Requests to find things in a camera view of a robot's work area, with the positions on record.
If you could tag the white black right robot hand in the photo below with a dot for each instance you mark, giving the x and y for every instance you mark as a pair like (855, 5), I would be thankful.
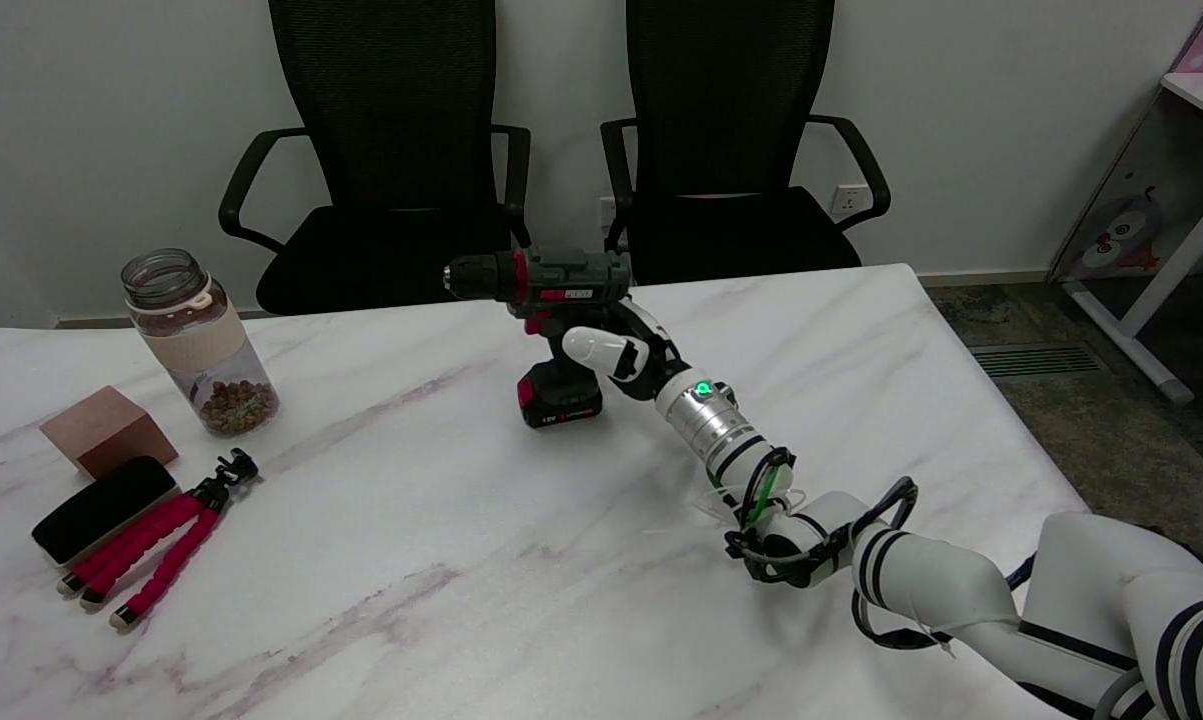
(651, 355)

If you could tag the white desk frame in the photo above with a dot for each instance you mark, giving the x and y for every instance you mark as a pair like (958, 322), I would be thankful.
(1176, 255)

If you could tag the red flexible mini tripod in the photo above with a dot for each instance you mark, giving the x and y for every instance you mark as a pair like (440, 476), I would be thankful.
(161, 545)

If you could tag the black red power screwdriver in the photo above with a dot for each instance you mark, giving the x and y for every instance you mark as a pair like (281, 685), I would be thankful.
(561, 276)

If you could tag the glass jar with nuts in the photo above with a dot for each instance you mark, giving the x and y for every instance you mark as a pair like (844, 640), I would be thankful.
(201, 335)

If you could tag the white wall socket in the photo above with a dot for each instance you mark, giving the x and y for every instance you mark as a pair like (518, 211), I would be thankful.
(850, 200)
(606, 212)

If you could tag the dark floor vent grille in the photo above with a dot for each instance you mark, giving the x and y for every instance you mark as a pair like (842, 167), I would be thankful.
(1036, 361)

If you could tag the black mesh office chair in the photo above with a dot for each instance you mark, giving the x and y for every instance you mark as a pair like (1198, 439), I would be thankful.
(726, 110)
(381, 120)

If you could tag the cartoon owl desk panel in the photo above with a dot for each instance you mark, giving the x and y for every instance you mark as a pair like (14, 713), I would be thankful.
(1126, 200)

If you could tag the black whiteboard eraser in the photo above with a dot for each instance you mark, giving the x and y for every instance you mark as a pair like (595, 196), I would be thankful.
(101, 508)

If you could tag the pink brown cube block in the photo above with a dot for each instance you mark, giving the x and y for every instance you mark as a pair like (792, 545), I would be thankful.
(101, 430)

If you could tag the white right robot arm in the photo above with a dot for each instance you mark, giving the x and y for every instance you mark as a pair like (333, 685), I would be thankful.
(931, 580)

